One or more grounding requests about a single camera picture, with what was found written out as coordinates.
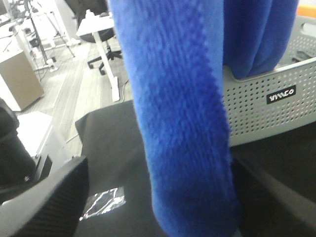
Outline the beige cabinet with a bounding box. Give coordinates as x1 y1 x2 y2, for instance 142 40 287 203
0 50 44 112

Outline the white office desk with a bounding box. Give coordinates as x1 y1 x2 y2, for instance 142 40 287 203
77 14 120 102

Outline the blue microfibre towel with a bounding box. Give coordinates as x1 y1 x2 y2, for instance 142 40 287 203
109 0 298 237

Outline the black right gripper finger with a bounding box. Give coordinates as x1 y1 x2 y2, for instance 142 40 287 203
0 157 89 237

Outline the clear tape piece left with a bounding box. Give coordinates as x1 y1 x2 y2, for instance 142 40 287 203
79 187 126 221

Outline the black table cloth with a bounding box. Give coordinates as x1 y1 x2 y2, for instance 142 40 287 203
75 101 316 237

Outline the grey perforated laundry basket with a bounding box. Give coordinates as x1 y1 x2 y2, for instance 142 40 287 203
223 16 316 146

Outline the black office chair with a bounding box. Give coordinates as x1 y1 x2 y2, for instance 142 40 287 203
65 0 122 60

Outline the camera tripod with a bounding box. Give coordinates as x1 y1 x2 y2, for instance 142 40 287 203
9 0 76 65

